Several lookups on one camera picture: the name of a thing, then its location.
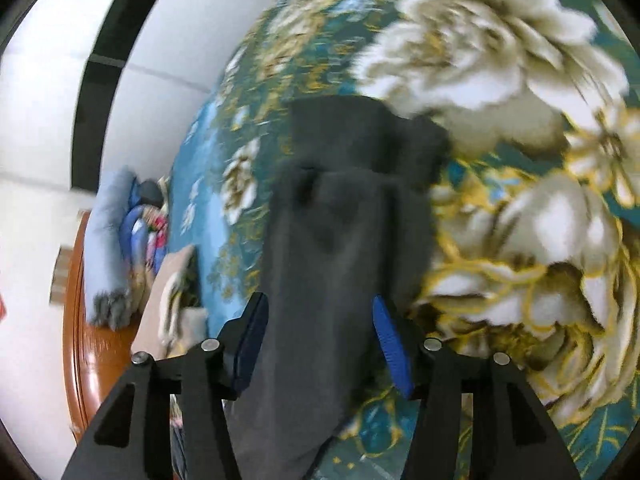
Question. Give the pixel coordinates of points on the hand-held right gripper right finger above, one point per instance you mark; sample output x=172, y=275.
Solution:
x=392, y=345

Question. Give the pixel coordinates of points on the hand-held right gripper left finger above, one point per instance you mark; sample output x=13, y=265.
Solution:
x=250, y=345

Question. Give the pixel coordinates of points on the dark grey sweatpants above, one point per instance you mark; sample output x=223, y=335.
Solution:
x=320, y=260

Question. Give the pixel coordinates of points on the floral printed quilt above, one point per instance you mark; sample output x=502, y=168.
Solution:
x=142, y=240

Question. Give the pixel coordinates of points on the wooden headboard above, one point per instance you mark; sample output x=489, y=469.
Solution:
x=85, y=360

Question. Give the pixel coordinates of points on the dark pillow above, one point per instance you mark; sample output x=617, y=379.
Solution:
x=149, y=192

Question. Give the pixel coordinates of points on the beige box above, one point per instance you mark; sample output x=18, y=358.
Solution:
x=62, y=275

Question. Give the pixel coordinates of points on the teal floral blanket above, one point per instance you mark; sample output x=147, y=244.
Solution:
x=500, y=60

